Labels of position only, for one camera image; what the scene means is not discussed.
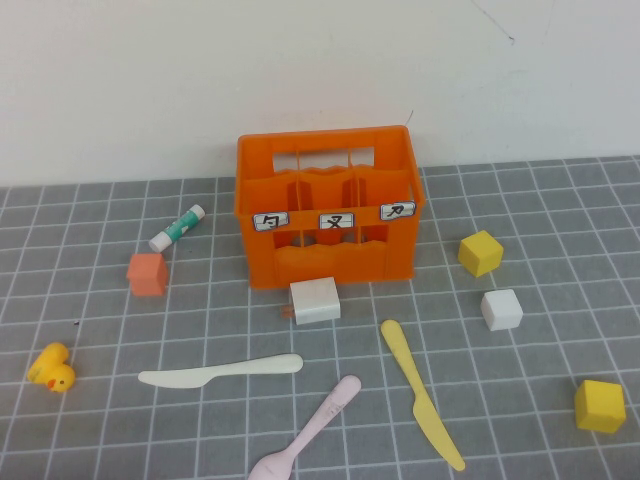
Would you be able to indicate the white charger plug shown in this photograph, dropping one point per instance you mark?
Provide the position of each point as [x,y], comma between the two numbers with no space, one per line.
[315,302]

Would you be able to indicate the orange plastic cutlery holder crate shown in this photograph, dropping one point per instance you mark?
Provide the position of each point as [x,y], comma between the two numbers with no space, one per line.
[310,265]

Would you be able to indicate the pink plastic spoon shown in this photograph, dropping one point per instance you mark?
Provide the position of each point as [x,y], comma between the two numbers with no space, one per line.
[330,407]

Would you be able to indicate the yellow plastic knife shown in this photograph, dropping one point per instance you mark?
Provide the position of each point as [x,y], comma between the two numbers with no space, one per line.
[425,405]

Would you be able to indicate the white plastic knife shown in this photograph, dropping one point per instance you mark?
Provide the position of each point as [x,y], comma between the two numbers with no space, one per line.
[225,371]

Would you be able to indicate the white green glue stick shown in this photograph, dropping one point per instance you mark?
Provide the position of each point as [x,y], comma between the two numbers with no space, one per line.
[177,228]

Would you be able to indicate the yellow rubber duck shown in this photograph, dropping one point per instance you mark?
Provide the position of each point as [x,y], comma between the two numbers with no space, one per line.
[55,375]

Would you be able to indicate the paper label reading 刀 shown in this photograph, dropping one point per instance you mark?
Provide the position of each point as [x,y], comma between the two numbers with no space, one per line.
[398,210]

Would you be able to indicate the salmon orange cube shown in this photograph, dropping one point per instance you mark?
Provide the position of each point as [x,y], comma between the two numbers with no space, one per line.
[146,277]

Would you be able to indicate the white cube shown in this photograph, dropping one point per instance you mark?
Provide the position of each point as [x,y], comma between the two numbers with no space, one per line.
[502,310]

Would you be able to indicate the paper label reading 叉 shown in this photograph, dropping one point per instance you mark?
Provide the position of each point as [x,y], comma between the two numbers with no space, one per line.
[336,221]

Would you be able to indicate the yellow wooden cube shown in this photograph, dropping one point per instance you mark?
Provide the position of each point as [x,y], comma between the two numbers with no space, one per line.
[600,407]
[480,252]

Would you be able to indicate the paper label reading 勺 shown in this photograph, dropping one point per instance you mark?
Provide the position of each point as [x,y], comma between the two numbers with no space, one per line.
[271,222]

